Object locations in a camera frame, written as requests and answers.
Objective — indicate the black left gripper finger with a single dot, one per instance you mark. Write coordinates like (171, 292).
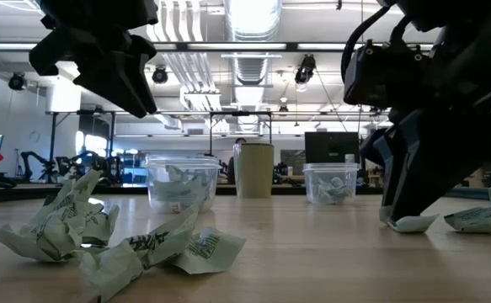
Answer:
(133, 84)
(106, 88)

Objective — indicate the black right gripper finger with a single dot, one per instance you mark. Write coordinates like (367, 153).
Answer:
(430, 160)
(377, 147)

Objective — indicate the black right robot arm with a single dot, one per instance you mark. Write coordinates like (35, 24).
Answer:
(422, 10)

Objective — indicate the black ceiling spotlight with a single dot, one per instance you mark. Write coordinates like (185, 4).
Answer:
(17, 81)
(159, 76)

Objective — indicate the small white bottle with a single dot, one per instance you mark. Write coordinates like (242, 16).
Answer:
(349, 158)

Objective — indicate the black monitor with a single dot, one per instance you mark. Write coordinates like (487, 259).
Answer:
(329, 145)

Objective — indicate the clear plastic container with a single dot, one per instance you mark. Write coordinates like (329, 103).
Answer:
(182, 185)
(330, 185)

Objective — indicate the small hanging ceiling lamp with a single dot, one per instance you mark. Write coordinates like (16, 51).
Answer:
(283, 108)

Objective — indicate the person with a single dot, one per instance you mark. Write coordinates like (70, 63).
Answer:
(240, 141)

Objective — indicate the tan paper cup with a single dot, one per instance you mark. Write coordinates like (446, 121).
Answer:
(254, 172)

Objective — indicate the overhead crossbar with light strips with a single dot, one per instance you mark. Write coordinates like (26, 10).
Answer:
(291, 46)

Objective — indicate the black background rig frame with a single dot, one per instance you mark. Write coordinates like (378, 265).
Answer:
(241, 113)
(81, 113)

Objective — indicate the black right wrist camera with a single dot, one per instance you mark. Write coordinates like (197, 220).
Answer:
(380, 78)

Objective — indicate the black overhead camera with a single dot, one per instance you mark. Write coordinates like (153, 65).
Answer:
(306, 67)

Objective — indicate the silver ventilation duct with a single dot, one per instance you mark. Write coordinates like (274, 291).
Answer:
(251, 63)

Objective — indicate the black aluminium table frame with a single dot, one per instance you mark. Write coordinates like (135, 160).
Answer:
(17, 192)

